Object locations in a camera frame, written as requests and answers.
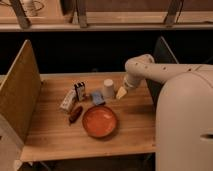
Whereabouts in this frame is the white ceramic cup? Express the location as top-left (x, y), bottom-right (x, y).
top-left (102, 79), bottom-right (115, 98)

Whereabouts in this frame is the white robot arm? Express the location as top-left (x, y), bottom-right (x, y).
top-left (123, 54), bottom-right (213, 171)

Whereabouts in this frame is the black white eraser box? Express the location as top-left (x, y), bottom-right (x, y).
top-left (74, 82), bottom-right (86, 101)

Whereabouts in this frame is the blue sponge cloth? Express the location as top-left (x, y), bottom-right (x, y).
top-left (91, 91), bottom-right (105, 105)

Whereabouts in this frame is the orange round plate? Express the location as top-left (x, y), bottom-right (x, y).
top-left (82, 106), bottom-right (118, 138)

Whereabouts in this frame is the dark red sausage toy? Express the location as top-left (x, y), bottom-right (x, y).
top-left (69, 106), bottom-right (83, 124)

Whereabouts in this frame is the white rectangular box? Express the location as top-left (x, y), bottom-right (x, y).
top-left (60, 89), bottom-right (76, 112)

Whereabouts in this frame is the dark right side panel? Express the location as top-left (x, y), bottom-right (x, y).
top-left (146, 36), bottom-right (179, 106)

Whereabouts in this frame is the left wooden side panel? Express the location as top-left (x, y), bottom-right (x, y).
top-left (0, 40), bottom-right (41, 146)

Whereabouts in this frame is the white object on shelf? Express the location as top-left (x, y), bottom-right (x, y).
top-left (23, 0), bottom-right (37, 17)

